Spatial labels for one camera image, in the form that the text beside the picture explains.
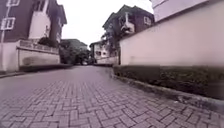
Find dark brick building white windows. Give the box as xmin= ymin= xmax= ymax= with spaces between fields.
xmin=0 ymin=0 xmax=68 ymax=44

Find low pale wall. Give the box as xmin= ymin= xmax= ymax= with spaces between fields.
xmin=95 ymin=56 xmax=120 ymax=66

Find low dark green hedge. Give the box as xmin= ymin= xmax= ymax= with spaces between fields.
xmin=113 ymin=64 xmax=224 ymax=100

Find pale building with dark roof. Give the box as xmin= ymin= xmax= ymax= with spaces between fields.
xmin=89 ymin=40 xmax=110 ymax=61

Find pale wall with balustrade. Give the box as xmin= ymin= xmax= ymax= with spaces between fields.
xmin=0 ymin=39 xmax=61 ymax=73

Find grey brick paved road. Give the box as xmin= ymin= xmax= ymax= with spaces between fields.
xmin=0 ymin=65 xmax=224 ymax=128

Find dark green trees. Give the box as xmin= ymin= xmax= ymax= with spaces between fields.
xmin=59 ymin=38 xmax=92 ymax=66

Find dark bush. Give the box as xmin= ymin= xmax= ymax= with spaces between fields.
xmin=37 ymin=36 xmax=60 ymax=48

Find grey stone kerb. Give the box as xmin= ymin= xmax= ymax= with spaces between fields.
xmin=111 ymin=73 xmax=224 ymax=113

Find low dark hedge strip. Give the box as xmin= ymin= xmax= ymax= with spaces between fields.
xmin=19 ymin=63 xmax=74 ymax=73

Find dark building with balcony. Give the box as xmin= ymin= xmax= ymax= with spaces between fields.
xmin=101 ymin=4 xmax=156 ymax=58

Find pale plastered boundary wall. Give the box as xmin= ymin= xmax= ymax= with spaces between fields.
xmin=119 ymin=0 xmax=224 ymax=68

